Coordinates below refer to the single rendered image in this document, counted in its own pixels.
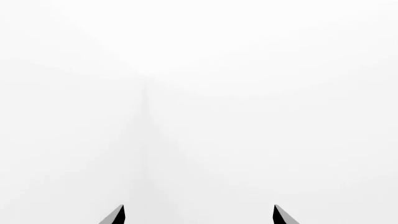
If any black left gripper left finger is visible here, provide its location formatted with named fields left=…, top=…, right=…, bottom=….
left=98, top=203, right=126, bottom=224

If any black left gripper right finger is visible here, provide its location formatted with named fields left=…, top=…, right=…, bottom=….
left=272, top=203, right=301, bottom=224

